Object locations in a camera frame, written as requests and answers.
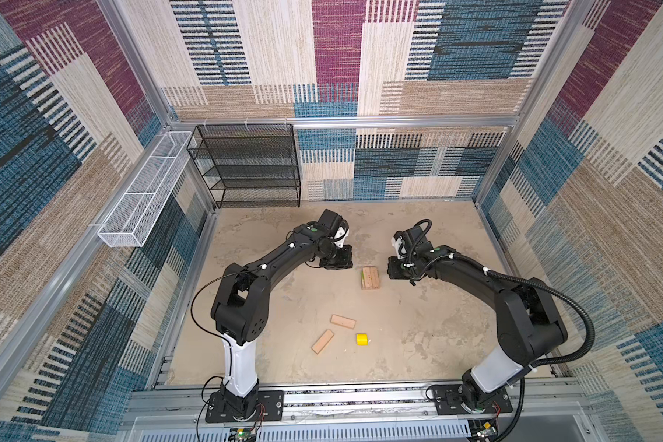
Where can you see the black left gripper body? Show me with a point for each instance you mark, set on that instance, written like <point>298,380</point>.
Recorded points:
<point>340,261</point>

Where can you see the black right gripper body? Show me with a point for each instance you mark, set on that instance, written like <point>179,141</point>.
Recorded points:
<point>401,269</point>

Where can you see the wood plank block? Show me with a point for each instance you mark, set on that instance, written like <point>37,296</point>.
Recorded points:
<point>343,321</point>

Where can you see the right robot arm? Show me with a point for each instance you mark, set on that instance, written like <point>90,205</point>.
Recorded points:
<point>529,325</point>

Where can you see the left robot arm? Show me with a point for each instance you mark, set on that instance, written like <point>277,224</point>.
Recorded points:
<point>242,303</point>

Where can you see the yellow cylinder block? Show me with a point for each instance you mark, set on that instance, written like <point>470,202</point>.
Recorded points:
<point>362,339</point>

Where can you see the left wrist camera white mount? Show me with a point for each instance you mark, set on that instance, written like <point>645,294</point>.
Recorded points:
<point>341,234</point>

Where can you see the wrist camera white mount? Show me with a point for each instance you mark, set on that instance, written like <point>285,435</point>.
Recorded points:
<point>398,243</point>
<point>341,234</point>

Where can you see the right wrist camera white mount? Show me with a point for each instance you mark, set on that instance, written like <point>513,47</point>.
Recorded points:
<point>398,243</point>

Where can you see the black wire mesh shelf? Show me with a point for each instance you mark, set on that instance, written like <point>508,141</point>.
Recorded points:
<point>248,165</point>

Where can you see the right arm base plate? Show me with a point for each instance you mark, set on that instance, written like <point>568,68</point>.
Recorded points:
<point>456,399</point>

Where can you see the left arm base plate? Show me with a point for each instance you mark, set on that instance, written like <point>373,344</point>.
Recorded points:
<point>225,407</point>

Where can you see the white wire mesh basket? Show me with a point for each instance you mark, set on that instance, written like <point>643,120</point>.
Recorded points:
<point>139,208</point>

